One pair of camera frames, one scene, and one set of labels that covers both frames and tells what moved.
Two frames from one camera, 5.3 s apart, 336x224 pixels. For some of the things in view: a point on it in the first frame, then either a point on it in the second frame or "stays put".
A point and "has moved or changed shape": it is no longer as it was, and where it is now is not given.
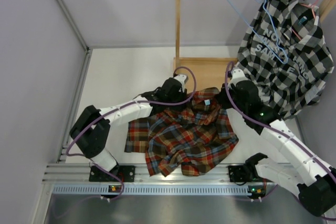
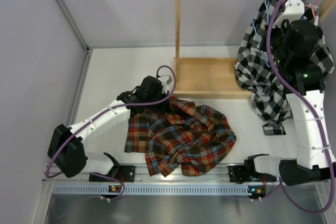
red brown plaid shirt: x=193 y=135 has moved or changed shape
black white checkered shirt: x=284 y=55 stays put
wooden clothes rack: x=202 y=74 stays put
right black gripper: x=221 y=98 -> x=284 y=28
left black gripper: x=179 y=107 -> x=166 y=103
